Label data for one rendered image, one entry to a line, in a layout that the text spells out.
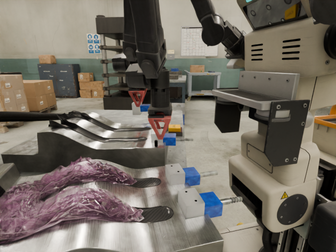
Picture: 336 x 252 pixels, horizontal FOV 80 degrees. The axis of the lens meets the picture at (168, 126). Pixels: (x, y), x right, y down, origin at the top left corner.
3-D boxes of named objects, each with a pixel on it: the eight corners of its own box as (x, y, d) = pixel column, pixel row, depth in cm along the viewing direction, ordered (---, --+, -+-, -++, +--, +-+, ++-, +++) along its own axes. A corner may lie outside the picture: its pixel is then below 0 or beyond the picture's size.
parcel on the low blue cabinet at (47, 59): (57, 63, 687) (55, 55, 679) (50, 63, 655) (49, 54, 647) (45, 63, 691) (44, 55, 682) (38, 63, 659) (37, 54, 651)
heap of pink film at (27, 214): (135, 174, 50) (134, 145, 48) (146, 229, 34) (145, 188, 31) (15, 190, 44) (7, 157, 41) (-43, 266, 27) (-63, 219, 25)
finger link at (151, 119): (148, 142, 60) (147, 111, 57) (151, 134, 67) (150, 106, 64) (171, 142, 60) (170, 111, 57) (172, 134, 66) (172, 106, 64)
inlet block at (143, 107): (162, 112, 94) (162, 100, 93) (161, 114, 89) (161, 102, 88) (135, 112, 95) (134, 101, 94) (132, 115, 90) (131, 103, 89)
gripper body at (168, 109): (147, 115, 57) (146, 89, 55) (152, 108, 67) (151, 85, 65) (170, 115, 57) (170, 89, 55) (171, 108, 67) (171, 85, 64)
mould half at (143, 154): (168, 143, 85) (168, 112, 82) (164, 175, 61) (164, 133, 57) (54, 141, 88) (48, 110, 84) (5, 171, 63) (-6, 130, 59)
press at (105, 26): (154, 103, 602) (152, 27, 542) (143, 115, 456) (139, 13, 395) (123, 102, 611) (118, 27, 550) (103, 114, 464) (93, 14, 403)
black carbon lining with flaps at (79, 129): (152, 132, 78) (151, 108, 75) (146, 148, 63) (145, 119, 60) (64, 130, 80) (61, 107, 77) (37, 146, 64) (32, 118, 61)
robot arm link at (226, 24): (236, 35, 68) (235, 29, 72) (215, 13, 64) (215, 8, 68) (215, 54, 74) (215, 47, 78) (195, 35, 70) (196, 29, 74)
